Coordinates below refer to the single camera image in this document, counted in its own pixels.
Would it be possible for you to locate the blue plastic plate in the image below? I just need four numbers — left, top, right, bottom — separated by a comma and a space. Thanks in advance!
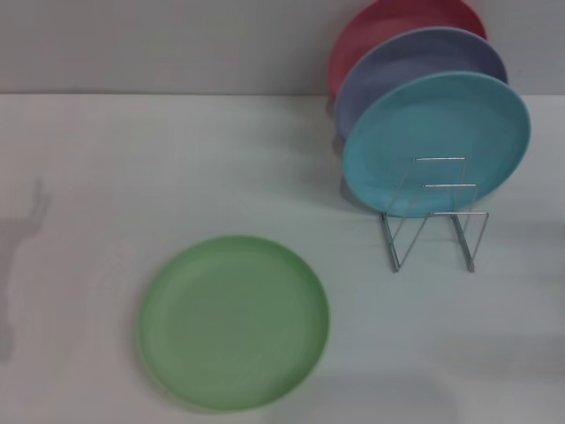
342, 70, 532, 221

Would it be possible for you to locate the purple plastic plate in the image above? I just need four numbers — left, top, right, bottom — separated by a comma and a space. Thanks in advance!
333, 26, 509, 143

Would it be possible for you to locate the silver wire plate rack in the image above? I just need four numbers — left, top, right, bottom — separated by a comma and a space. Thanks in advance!
380, 155, 490, 275

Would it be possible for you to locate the red plastic plate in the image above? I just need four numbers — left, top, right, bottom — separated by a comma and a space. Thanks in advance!
327, 0, 489, 103

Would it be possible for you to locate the green plastic plate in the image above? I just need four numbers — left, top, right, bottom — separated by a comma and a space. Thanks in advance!
139, 234, 332, 416

